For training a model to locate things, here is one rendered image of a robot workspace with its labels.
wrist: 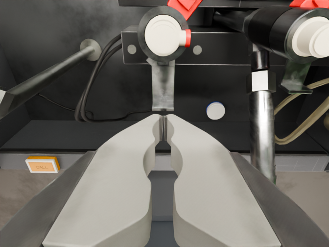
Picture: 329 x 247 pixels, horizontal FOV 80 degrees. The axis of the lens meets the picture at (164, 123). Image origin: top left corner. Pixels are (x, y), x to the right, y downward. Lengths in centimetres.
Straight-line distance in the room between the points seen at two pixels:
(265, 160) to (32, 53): 44
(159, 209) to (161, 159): 43
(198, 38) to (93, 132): 29
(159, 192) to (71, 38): 62
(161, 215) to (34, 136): 49
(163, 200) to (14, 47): 64
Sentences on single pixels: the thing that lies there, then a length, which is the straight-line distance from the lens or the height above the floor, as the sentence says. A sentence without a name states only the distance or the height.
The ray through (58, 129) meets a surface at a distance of 49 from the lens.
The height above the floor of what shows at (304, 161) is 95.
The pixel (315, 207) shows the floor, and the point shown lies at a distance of 256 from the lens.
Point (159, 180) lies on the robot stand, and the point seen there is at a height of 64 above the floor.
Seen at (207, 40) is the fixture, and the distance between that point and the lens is 26.
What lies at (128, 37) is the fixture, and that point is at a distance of 25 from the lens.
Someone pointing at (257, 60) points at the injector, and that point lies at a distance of 18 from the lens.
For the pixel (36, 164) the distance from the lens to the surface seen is 43.
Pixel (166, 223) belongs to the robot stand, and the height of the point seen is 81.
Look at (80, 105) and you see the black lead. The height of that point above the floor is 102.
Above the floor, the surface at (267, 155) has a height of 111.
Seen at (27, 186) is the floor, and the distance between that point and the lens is 224.
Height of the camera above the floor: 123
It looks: 59 degrees down
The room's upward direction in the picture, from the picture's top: 180 degrees counter-clockwise
